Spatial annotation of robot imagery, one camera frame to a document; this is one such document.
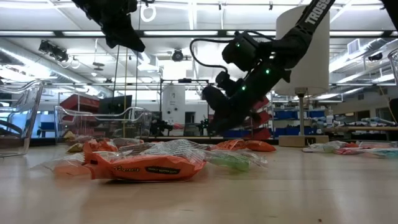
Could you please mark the red shelf unit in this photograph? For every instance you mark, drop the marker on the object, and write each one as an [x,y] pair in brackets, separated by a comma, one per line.
[79,102]

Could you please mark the black metal frame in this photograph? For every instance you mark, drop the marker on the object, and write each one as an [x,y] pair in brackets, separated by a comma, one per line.
[174,80]

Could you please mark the orange candy clear wrapper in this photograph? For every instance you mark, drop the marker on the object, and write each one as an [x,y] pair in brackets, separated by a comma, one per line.
[68,168]

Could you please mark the black ceiling speaker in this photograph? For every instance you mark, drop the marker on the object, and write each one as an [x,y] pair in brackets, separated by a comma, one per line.
[375,57]

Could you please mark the ceiling air vent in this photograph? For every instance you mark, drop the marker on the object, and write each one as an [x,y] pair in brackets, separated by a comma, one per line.
[354,46]

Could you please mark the teal candy clear wrapper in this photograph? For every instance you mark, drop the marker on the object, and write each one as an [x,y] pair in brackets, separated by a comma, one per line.
[385,153]

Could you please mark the silver striped candy wrapper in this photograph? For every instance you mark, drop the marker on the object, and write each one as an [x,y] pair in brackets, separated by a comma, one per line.
[133,148]
[177,148]

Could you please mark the wooden workbench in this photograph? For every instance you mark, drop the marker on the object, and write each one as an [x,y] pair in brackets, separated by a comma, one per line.
[360,128]

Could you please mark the blue storage bin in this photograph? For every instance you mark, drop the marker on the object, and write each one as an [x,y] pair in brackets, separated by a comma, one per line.
[284,115]
[292,131]
[233,134]

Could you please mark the black ceiling camera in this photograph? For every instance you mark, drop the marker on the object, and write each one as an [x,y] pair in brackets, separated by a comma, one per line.
[178,56]

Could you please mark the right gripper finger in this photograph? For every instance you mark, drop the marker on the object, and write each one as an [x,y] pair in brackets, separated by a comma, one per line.
[239,116]
[222,119]

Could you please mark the red tilted bin rack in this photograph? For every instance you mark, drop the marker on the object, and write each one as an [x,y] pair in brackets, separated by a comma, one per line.
[264,134]

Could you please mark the white shade table lamp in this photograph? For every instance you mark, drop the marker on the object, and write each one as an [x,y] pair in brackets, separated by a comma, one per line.
[314,62]

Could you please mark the pale green candy clear wrapper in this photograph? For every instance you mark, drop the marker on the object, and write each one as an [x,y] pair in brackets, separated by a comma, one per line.
[323,147]

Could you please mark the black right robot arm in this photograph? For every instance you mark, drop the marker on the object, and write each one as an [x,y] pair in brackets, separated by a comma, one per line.
[314,18]

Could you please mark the black office chair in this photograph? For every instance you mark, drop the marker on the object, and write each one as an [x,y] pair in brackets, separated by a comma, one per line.
[9,127]

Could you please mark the yellow candy wrapper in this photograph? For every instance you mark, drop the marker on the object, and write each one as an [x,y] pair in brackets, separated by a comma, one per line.
[74,148]
[69,135]

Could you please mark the white cylindrical tank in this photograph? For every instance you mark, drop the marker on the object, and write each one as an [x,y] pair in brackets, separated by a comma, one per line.
[173,102]

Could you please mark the clear plastic bin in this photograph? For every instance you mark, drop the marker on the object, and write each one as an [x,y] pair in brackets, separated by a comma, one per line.
[394,65]
[36,105]
[141,123]

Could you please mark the silver candy pack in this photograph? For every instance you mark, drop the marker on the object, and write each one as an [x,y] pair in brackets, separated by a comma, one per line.
[127,141]

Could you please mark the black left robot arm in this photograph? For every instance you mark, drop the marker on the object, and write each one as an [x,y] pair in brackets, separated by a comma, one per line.
[79,2]

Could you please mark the red candy wrapper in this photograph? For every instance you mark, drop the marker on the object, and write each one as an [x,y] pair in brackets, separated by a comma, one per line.
[350,144]
[345,151]

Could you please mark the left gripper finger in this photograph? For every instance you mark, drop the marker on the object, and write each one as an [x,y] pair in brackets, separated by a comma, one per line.
[130,34]
[116,40]

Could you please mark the black monitor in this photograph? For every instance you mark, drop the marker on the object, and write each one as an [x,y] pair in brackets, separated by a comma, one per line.
[116,104]

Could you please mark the orange Reese's candy pack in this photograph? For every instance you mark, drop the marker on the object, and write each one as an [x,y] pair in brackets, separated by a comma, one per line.
[146,169]

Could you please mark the small black robot arm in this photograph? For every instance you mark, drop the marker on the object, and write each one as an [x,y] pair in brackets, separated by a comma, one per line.
[160,127]
[202,126]

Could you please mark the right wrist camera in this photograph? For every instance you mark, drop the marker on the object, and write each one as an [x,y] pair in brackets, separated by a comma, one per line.
[228,83]

